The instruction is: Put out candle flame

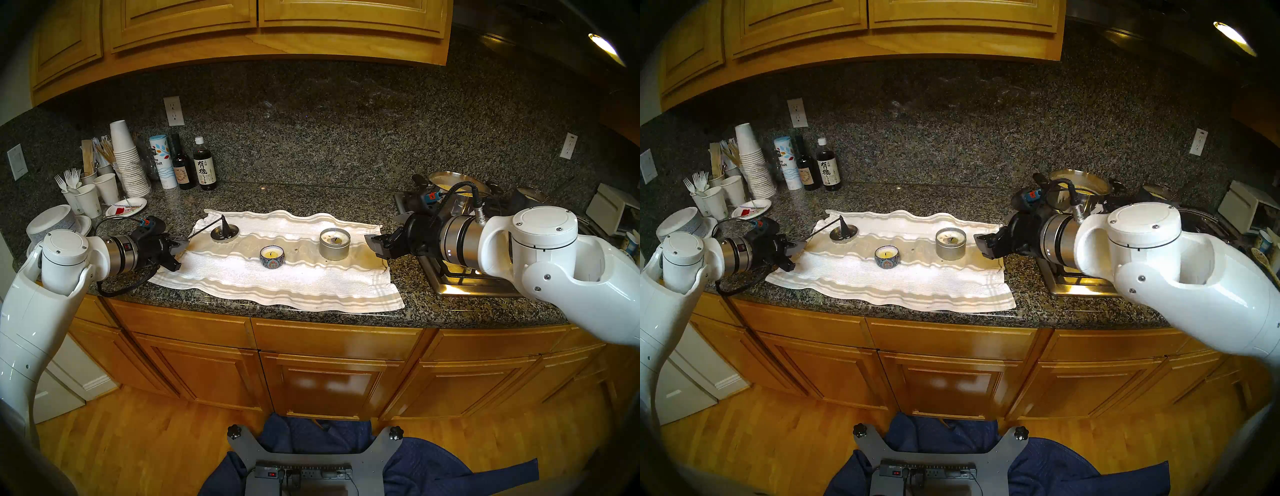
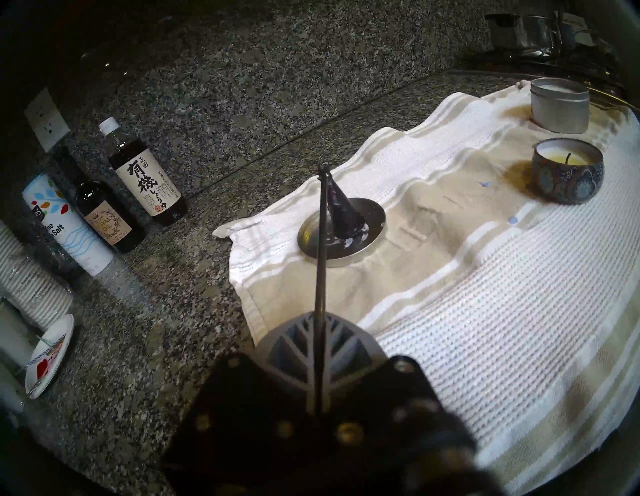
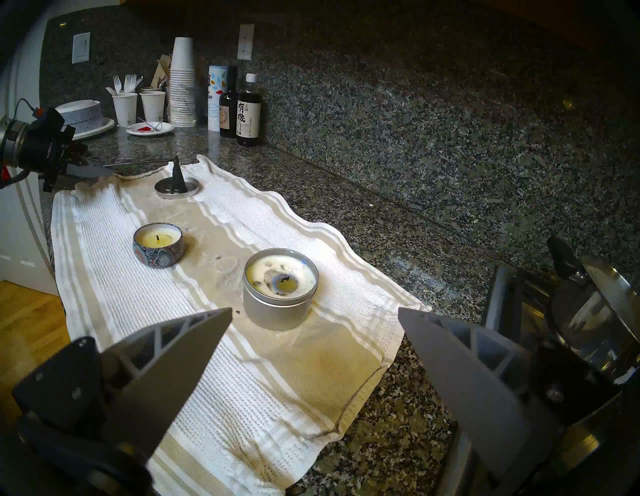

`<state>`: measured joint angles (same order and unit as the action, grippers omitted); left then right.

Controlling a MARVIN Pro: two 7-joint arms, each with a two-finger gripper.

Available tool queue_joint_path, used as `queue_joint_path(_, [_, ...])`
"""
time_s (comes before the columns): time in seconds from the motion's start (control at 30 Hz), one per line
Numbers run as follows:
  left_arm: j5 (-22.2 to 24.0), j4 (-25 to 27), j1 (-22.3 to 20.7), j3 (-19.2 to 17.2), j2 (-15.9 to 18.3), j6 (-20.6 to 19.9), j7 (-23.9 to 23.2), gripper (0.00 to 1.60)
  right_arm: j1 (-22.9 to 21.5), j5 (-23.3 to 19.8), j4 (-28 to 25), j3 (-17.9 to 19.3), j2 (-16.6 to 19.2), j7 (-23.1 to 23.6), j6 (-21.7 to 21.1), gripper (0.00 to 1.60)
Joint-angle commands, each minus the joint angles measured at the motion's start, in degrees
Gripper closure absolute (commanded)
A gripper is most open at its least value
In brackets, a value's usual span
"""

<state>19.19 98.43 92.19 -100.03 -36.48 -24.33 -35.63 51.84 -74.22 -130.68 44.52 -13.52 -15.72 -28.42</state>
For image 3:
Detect small round metal dish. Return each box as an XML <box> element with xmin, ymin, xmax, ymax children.
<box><xmin>154</xmin><ymin>175</ymin><xmax>201</xmax><ymax>200</ymax></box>

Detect white light switch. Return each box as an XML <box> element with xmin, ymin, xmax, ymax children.
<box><xmin>72</xmin><ymin>32</ymin><xmax>92</xmax><ymax>65</ymax></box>

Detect white paper cup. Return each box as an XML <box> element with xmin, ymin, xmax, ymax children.
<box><xmin>140</xmin><ymin>90</ymin><xmax>166</xmax><ymax>124</ymax></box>
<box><xmin>112</xmin><ymin>92</ymin><xmax>138</xmax><ymax>128</ymax></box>

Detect soy sauce bottle white label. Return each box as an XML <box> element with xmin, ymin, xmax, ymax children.
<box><xmin>236</xmin><ymin>73</ymin><xmax>263</xmax><ymax>148</ymax></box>

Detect dark bottle brown label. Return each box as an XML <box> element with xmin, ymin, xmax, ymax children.
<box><xmin>219</xmin><ymin>66</ymin><xmax>240</xmax><ymax>139</ymax></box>

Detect black candle snuffer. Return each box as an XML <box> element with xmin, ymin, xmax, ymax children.
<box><xmin>102</xmin><ymin>155</ymin><xmax>189</xmax><ymax>195</ymax></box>

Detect white striped kitchen towel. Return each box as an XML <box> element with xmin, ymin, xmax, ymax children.
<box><xmin>50</xmin><ymin>154</ymin><xmax>431</xmax><ymax>496</ymax></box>

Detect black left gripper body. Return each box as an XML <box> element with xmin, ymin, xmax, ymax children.
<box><xmin>22</xmin><ymin>125</ymin><xmax>88</xmax><ymax>193</ymax></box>

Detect large silver tin candle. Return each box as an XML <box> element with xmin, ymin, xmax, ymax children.
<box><xmin>242</xmin><ymin>248</ymin><xmax>320</xmax><ymax>331</ymax></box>

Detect stainless steel pot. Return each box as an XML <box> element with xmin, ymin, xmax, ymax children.
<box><xmin>547</xmin><ymin>235</ymin><xmax>640</xmax><ymax>386</ymax></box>

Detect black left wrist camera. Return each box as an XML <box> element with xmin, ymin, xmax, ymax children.
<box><xmin>31</xmin><ymin>106</ymin><xmax>66</xmax><ymax>132</ymax></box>

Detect small plate with red packet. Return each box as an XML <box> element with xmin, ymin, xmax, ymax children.
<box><xmin>126</xmin><ymin>121</ymin><xmax>176</xmax><ymax>137</ymax></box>

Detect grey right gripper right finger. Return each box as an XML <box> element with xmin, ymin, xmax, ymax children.
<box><xmin>398</xmin><ymin>306</ymin><xmax>566</xmax><ymax>481</ymax></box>

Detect small patterned tin candle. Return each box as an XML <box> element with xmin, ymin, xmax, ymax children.
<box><xmin>132</xmin><ymin>222</ymin><xmax>185</xmax><ymax>269</ymax></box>

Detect tall stack of paper cups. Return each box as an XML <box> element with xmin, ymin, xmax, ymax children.
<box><xmin>168</xmin><ymin>37</ymin><xmax>198</xmax><ymax>128</ymax></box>

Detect white wall outlet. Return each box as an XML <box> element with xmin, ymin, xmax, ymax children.
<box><xmin>237</xmin><ymin>23</ymin><xmax>255</xmax><ymax>61</ymax></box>

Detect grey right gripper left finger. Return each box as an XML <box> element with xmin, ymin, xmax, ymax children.
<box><xmin>100</xmin><ymin>307</ymin><xmax>234</xmax><ymax>458</ymax></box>

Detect white salt canister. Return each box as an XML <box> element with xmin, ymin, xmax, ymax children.
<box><xmin>207</xmin><ymin>65</ymin><xmax>229</xmax><ymax>133</ymax></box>

